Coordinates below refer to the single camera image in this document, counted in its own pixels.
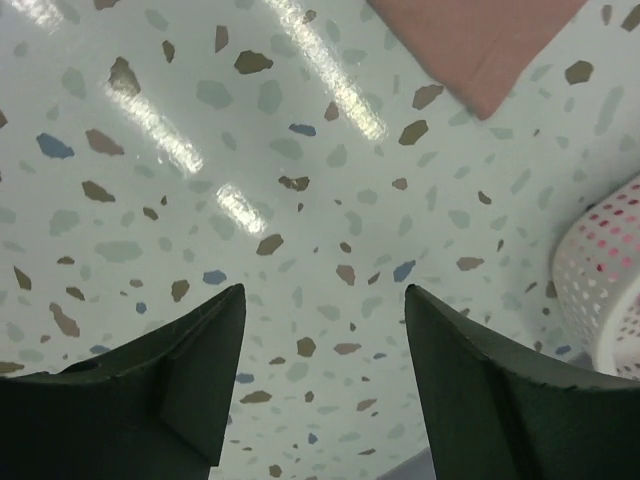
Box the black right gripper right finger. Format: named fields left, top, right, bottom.
left=405, top=285, right=639, bottom=479

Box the salmon pink t shirt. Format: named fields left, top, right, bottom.
left=369, top=0, right=585, bottom=120

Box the white perforated laundry basket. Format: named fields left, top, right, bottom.
left=551, top=177, right=639, bottom=381

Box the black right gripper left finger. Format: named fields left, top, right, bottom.
left=1, top=284, right=246, bottom=479

